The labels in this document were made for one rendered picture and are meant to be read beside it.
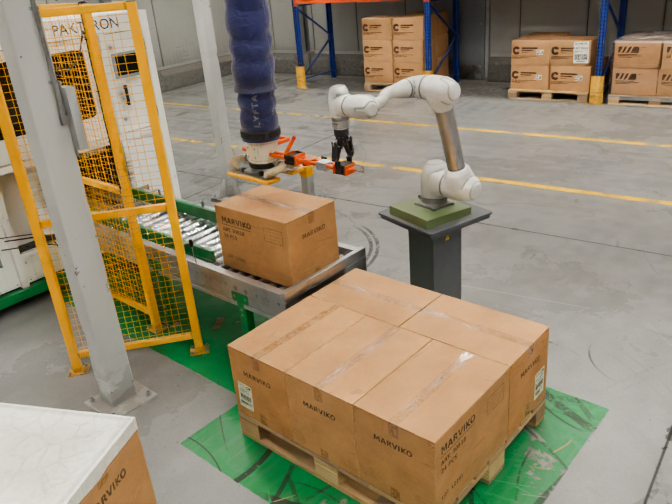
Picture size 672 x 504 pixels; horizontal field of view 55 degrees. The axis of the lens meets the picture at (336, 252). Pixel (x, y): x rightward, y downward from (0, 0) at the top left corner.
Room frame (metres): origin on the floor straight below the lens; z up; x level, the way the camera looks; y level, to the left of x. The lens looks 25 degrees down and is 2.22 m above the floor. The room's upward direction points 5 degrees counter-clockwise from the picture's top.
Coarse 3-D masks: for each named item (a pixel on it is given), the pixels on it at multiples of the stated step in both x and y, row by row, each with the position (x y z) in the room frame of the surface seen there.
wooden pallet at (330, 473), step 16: (544, 400) 2.61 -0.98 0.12; (240, 416) 2.69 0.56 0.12; (528, 416) 2.48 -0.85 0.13; (256, 432) 2.62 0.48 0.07; (272, 432) 2.53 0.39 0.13; (512, 432) 2.36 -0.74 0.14; (272, 448) 2.54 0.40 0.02; (288, 448) 2.53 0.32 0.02; (304, 448) 2.38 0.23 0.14; (304, 464) 2.41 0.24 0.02; (320, 464) 2.32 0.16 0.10; (496, 464) 2.25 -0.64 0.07; (336, 480) 2.25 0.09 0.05; (352, 480) 2.28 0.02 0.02; (480, 480) 2.23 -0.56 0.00; (352, 496) 2.19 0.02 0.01; (368, 496) 2.17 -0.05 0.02; (384, 496) 2.06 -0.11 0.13; (464, 496) 2.04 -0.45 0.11
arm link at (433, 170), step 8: (432, 160) 3.71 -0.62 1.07; (440, 160) 3.68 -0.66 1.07; (424, 168) 3.67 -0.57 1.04; (432, 168) 3.63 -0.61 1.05; (440, 168) 3.62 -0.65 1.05; (424, 176) 3.65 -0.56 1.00; (432, 176) 3.61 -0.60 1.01; (440, 176) 3.59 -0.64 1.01; (424, 184) 3.65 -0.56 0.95; (432, 184) 3.60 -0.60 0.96; (424, 192) 3.65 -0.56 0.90; (432, 192) 3.61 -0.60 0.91
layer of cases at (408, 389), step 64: (320, 320) 2.86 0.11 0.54; (384, 320) 2.80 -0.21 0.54; (448, 320) 2.75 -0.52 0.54; (512, 320) 2.70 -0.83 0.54; (256, 384) 2.58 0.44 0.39; (320, 384) 2.32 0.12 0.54; (384, 384) 2.28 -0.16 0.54; (448, 384) 2.24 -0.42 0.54; (512, 384) 2.34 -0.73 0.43; (320, 448) 2.31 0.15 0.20; (384, 448) 2.05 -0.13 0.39; (448, 448) 1.96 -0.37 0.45
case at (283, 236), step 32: (256, 192) 3.77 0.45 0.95; (288, 192) 3.72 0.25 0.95; (224, 224) 3.57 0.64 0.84; (256, 224) 3.38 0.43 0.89; (288, 224) 3.23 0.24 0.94; (320, 224) 3.41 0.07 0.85; (224, 256) 3.61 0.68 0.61; (256, 256) 3.40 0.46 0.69; (288, 256) 3.22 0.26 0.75; (320, 256) 3.39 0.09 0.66
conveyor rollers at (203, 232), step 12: (144, 204) 4.90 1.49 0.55; (144, 216) 4.66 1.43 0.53; (156, 216) 4.64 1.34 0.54; (168, 216) 4.61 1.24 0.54; (180, 216) 4.58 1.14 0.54; (192, 216) 4.56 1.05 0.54; (156, 228) 4.35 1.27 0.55; (168, 228) 4.39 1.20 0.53; (192, 228) 4.33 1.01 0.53; (204, 228) 4.30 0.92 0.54; (216, 228) 4.27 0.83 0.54; (204, 240) 4.07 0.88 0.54; (216, 240) 4.04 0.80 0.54; (216, 252) 3.82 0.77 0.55; (216, 264) 3.68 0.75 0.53; (252, 276) 3.43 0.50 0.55
